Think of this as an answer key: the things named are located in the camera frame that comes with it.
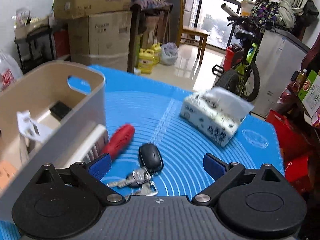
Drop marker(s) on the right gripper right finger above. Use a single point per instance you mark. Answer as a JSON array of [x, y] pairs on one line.
[[225, 177]]

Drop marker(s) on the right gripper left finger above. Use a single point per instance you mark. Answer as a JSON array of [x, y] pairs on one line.
[[88, 177]]

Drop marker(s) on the beige plastic bin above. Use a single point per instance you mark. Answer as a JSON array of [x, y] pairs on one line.
[[50, 119]]

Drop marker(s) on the white phone stand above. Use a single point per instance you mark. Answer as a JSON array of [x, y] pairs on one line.
[[31, 129]]

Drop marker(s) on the silver keys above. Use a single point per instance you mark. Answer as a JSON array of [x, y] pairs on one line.
[[139, 178]]

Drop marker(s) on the white tissue pack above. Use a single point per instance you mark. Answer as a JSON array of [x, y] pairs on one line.
[[217, 113]]

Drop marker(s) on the blue silicone mat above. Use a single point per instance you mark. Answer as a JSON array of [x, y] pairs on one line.
[[110, 97]]

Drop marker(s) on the black car key fob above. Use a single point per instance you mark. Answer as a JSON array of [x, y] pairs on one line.
[[150, 158]]

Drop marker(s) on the green black bicycle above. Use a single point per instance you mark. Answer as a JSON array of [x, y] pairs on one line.
[[243, 79]]

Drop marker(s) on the green white box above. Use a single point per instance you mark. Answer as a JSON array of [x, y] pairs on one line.
[[309, 94]]

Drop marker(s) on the red bucket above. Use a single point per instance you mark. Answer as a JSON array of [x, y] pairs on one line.
[[228, 60]]

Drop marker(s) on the yellow detergent jug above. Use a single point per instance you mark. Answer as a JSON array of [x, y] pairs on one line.
[[145, 61]]

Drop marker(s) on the white red plastic bag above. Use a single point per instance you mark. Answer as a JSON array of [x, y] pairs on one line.
[[10, 71]]

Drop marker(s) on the white freezer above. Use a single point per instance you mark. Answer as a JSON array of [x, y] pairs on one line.
[[280, 55]]

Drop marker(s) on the lower taped cardboard box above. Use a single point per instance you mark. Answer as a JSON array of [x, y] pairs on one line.
[[101, 39]]

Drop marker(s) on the grey plastic bag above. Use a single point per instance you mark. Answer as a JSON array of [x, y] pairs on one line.
[[168, 54]]

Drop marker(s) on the black metal shelf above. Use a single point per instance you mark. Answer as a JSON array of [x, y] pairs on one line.
[[36, 52]]

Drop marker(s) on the wooden chair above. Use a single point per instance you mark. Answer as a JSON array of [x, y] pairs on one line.
[[191, 31]]

